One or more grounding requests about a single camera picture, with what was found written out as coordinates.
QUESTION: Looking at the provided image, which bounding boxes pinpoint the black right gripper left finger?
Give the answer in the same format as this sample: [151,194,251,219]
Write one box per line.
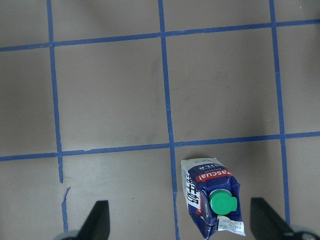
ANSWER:
[77,200,110,240]

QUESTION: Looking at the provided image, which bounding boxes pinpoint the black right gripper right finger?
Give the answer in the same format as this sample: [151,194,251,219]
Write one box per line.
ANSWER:
[250,197,296,240]

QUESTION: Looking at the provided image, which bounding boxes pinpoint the blue white milk carton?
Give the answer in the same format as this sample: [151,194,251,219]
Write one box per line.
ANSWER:
[181,157,246,240]

